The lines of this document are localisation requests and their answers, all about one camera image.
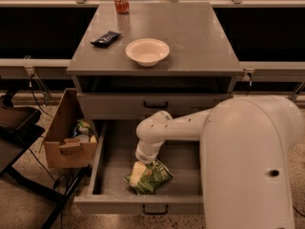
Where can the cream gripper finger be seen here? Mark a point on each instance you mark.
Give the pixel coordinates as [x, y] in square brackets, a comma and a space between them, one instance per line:
[138, 170]

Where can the green jalapeno chip bag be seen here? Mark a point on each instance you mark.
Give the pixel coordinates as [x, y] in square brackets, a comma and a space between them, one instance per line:
[155, 175]

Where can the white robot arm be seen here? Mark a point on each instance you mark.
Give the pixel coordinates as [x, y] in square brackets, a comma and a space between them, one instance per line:
[243, 150]

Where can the closed grey upper drawer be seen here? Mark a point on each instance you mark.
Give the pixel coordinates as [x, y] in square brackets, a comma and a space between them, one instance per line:
[138, 106]

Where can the grey drawer cabinet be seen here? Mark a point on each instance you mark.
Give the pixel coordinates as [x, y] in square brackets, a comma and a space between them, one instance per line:
[201, 59]

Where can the snack bags in box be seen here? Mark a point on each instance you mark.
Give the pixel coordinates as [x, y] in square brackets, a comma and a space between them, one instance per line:
[82, 130]

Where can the cardboard box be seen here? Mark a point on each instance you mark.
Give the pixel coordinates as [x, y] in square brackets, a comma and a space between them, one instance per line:
[61, 148]

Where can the white paper bowl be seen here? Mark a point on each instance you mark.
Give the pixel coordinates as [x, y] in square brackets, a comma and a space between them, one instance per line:
[147, 52]

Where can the black folding table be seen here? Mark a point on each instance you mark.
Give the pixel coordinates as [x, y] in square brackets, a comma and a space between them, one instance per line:
[15, 141]

